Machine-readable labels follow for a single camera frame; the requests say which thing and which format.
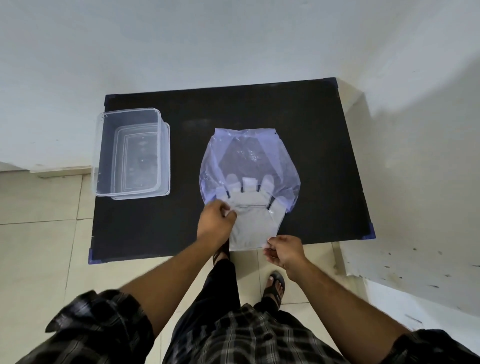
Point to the person's right hand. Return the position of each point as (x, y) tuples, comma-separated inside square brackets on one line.
[(288, 253)]

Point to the person's left hand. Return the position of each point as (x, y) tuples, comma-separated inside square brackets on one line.
[(213, 225)]

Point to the person's right fingers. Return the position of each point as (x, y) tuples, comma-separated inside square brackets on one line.
[(272, 250)]

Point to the person's left fingers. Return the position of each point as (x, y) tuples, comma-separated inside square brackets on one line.
[(226, 212)]

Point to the white glove with black marks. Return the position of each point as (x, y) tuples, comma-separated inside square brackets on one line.
[(253, 221)]

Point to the clear plastic bag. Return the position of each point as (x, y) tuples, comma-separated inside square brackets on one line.
[(249, 157)]

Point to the person's right forearm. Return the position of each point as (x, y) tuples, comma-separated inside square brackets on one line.
[(345, 315)]

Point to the person's left forearm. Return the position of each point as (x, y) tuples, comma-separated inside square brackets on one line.
[(176, 279)]

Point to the black sandal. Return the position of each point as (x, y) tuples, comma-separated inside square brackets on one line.
[(222, 252), (273, 288)]

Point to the black trousers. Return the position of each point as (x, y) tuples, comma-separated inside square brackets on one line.
[(217, 288)]

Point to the dark plaid shirt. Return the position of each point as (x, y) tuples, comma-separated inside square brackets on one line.
[(243, 337)]

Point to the blue table corner cap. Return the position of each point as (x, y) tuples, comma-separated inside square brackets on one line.
[(92, 257), (369, 231)]

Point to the clear plastic storage container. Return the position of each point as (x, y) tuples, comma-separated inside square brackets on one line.
[(131, 153)]

